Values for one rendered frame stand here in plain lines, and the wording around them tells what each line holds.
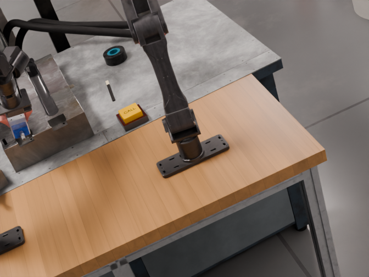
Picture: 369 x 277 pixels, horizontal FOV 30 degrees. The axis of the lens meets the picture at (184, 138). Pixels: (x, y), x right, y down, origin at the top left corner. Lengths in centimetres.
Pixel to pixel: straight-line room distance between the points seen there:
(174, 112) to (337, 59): 192
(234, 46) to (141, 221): 80
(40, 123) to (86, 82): 35
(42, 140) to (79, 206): 29
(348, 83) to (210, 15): 108
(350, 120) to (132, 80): 122
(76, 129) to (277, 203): 85
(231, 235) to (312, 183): 72
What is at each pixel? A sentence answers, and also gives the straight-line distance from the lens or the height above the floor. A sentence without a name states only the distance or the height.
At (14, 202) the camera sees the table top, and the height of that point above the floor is 80.
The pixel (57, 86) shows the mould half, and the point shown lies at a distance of 226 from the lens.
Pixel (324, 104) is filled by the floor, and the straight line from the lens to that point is 329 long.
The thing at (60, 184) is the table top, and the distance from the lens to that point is 199.
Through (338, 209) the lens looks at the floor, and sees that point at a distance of 276.
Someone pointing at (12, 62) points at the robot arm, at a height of 114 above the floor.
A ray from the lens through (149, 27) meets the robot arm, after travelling 172.
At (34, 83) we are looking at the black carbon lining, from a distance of 229.
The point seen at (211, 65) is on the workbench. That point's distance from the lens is 224.
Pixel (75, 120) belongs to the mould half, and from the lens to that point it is 207.
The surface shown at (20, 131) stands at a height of 94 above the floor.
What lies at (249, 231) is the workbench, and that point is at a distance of 256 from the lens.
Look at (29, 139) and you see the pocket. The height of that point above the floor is 86.
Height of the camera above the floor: 194
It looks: 36 degrees down
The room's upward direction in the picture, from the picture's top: 20 degrees counter-clockwise
